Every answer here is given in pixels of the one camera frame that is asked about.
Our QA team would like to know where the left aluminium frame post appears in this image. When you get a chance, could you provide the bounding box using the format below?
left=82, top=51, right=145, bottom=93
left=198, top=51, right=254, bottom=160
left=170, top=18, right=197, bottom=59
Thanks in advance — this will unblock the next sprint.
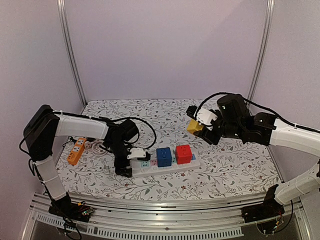
left=56, top=0, right=87, bottom=107

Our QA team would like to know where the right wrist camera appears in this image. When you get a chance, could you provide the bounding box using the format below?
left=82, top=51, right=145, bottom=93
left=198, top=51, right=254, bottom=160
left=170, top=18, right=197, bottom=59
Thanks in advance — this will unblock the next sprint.
left=186, top=105, right=218, bottom=130

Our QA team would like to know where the orange power strip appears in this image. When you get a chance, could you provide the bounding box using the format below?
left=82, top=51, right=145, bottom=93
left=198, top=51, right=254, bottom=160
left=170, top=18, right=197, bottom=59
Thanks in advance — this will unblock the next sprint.
left=67, top=137, right=87, bottom=166

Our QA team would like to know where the right aluminium frame post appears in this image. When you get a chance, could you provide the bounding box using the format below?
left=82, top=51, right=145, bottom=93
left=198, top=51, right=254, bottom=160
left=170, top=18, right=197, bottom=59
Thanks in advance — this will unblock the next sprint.
left=247, top=0, right=275, bottom=101

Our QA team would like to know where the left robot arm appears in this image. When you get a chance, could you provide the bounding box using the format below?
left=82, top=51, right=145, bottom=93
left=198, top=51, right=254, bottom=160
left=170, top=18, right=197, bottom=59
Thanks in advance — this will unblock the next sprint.
left=22, top=104, right=138, bottom=217

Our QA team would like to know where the floral table mat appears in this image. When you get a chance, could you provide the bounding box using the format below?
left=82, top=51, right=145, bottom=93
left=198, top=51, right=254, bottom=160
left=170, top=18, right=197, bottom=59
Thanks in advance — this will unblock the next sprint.
left=57, top=99, right=281, bottom=202

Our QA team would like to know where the yellow cube socket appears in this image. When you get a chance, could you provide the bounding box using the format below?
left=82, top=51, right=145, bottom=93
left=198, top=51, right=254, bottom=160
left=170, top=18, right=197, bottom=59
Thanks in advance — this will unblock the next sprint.
left=187, top=119, right=204, bottom=135

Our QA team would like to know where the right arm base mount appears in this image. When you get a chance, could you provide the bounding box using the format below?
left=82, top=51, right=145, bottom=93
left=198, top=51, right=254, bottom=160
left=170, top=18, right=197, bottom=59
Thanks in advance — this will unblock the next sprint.
left=241, top=200, right=285, bottom=235

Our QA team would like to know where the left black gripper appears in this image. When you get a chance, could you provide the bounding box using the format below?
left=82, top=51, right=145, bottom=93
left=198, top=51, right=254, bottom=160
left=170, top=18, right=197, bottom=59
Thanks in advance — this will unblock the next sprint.
left=107, top=140, right=133, bottom=178

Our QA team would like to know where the red cube socket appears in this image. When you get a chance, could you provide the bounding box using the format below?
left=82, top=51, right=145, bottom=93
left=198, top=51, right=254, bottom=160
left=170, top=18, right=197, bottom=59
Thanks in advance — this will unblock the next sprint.
left=175, top=144, right=193, bottom=165

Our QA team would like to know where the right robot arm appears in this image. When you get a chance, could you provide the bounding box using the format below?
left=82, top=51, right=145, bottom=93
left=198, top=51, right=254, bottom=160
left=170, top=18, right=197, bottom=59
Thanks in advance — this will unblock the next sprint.
left=192, top=92, right=320, bottom=157

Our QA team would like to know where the blue cube socket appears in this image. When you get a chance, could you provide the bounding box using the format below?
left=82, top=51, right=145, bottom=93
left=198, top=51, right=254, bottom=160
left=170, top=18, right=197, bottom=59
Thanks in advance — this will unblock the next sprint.
left=156, top=147, right=172, bottom=168

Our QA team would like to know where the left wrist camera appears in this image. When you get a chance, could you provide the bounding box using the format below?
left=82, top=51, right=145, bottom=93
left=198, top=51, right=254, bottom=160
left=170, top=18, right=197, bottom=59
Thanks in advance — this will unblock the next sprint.
left=127, top=147, right=151, bottom=161

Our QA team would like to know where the front aluminium rail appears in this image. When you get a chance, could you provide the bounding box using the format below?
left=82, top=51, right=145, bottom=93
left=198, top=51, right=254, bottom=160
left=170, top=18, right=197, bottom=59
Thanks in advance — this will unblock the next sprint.
left=21, top=192, right=313, bottom=240

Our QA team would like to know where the aluminium frame post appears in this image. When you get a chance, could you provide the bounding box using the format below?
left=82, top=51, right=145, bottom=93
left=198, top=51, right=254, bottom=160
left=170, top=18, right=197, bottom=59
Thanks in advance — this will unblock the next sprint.
left=247, top=0, right=275, bottom=101
left=56, top=0, right=87, bottom=107

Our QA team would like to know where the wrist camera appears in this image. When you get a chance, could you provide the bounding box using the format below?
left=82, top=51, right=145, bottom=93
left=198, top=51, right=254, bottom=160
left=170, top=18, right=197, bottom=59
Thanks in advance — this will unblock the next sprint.
left=127, top=147, right=151, bottom=161
left=186, top=105, right=218, bottom=130

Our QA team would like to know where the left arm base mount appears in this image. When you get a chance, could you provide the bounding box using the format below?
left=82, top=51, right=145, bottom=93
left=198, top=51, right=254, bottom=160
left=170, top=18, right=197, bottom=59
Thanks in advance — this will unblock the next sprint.
left=48, top=196, right=95, bottom=223

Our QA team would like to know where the white multicolour power strip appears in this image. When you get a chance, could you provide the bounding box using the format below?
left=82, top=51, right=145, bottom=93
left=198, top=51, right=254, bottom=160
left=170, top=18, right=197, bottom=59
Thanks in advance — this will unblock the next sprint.
left=131, top=153, right=201, bottom=178

